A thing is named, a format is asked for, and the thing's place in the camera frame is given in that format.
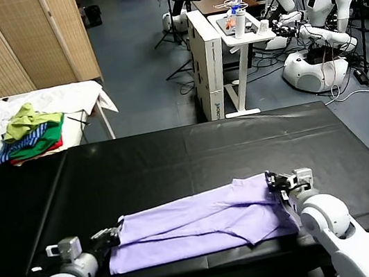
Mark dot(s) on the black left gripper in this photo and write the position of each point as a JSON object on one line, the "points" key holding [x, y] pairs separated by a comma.
{"points": [[105, 247]]}

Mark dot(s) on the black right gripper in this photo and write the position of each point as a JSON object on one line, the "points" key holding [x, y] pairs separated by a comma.
{"points": [[289, 190]]}

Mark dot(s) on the lavender t-shirt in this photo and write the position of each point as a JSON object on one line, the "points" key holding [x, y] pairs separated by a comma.
{"points": [[190, 222]]}

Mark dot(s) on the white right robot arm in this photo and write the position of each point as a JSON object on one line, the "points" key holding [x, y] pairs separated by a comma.
{"points": [[328, 224]]}

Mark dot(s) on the white rounded robot base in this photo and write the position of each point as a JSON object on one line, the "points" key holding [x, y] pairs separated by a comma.
{"points": [[304, 72]]}

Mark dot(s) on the white jointed robot arm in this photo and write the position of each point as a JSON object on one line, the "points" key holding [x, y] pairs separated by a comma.
{"points": [[330, 36]]}

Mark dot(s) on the small white robot base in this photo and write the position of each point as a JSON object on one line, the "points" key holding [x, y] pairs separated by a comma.
{"points": [[174, 22]]}

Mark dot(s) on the beige garment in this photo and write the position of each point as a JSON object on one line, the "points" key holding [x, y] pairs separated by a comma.
{"points": [[47, 155]]}

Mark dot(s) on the red garment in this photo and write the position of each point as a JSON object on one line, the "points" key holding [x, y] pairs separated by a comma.
{"points": [[54, 147]]}

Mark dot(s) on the white folding table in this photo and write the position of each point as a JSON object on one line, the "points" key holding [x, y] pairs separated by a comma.
{"points": [[107, 122]]}

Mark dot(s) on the green garment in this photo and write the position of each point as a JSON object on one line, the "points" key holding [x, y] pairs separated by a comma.
{"points": [[48, 135]]}

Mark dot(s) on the thin black rod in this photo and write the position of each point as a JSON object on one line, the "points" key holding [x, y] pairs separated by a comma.
{"points": [[78, 120]]}

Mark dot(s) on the white side table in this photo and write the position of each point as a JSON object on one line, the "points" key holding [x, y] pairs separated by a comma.
{"points": [[246, 65]]}

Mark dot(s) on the blue striped garment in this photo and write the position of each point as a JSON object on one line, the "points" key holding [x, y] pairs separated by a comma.
{"points": [[27, 140]]}

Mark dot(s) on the tall white cardboard box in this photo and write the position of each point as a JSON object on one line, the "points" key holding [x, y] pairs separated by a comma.
{"points": [[211, 67]]}

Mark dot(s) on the black power adapter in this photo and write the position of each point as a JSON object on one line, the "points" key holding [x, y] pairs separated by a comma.
{"points": [[360, 75]]}

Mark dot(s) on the yellow-green garment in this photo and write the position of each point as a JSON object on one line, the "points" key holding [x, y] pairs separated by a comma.
{"points": [[24, 121]]}

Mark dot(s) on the white tablecloth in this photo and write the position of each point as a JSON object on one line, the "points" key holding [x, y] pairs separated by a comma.
{"points": [[66, 98]]}

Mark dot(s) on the white paper cup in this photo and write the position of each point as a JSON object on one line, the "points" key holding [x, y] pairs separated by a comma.
{"points": [[264, 26]]}

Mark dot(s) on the white thermos bottle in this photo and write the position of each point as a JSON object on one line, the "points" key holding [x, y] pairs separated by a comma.
{"points": [[239, 26]]}

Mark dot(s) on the small orange object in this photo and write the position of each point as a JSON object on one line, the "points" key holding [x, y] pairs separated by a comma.
{"points": [[229, 24]]}

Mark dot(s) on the black pole stand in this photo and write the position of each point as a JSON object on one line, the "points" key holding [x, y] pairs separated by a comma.
{"points": [[362, 29]]}

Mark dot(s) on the clear blue-capped water bottle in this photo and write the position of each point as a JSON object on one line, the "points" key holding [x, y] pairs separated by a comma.
{"points": [[236, 3]]}

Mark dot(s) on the black tripod stand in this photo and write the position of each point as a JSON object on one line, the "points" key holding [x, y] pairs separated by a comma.
{"points": [[172, 24]]}

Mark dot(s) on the wicker folding screen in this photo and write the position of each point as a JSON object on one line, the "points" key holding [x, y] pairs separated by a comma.
{"points": [[15, 42]]}

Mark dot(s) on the black trash bin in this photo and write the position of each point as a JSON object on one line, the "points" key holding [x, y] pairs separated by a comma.
{"points": [[93, 15]]}

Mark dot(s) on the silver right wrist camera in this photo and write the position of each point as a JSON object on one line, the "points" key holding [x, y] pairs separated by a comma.
{"points": [[303, 179]]}

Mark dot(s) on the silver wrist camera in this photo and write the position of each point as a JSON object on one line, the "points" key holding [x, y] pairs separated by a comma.
{"points": [[66, 248], [303, 179]]}

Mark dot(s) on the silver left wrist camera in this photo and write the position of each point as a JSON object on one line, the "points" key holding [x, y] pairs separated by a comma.
{"points": [[66, 248]]}

